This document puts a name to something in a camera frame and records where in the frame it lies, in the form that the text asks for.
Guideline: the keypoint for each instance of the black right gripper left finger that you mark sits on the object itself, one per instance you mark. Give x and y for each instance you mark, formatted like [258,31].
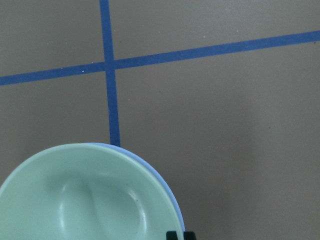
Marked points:
[171,235]

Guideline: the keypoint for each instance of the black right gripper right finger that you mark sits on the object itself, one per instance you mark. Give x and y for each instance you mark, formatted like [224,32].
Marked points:
[189,235]

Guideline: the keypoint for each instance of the green bowl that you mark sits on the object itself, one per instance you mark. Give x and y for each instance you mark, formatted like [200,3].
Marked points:
[83,191]

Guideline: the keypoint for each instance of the blue bowl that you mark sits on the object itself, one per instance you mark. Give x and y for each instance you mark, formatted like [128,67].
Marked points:
[155,173]

